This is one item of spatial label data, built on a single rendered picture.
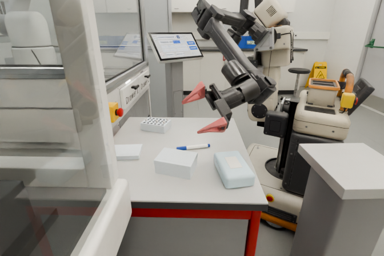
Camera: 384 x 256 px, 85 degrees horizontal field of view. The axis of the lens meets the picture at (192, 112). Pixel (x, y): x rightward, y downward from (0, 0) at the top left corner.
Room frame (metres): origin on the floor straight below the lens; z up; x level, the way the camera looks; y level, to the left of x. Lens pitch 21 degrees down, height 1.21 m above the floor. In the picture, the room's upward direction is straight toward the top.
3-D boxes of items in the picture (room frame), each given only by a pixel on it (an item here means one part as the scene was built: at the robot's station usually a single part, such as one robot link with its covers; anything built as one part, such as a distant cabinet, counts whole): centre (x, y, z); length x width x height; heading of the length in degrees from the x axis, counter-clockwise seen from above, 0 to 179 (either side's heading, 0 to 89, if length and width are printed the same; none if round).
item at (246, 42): (4.43, -1.14, 1.01); 0.61 x 0.41 x 0.22; 91
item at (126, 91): (1.19, 0.36, 0.87); 0.29 x 0.02 x 0.11; 178
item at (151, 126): (0.94, 0.17, 0.78); 0.12 x 0.08 x 0.04; 72
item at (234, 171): (0.59, -0.13, 0.78); 0.15 x 0.10 x 0.04; 9
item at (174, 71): (2.18, 0.15, 0.51); 0.50 x 0.45 x 1.02; 39
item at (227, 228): (0.78, 0.07, 0.38); 0.62 x 0.58 x 0.76; 178
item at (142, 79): (1.51, 0.35, 0.87); 0.29 x 0.02 x 0.11; 178
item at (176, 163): (0.61, 0.05, 0.79); 0.13 x 0.09 x 0.05; 74
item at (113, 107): (0.86, 0.35, 0.88); 0.07 x 0.05 x 0.07; 178
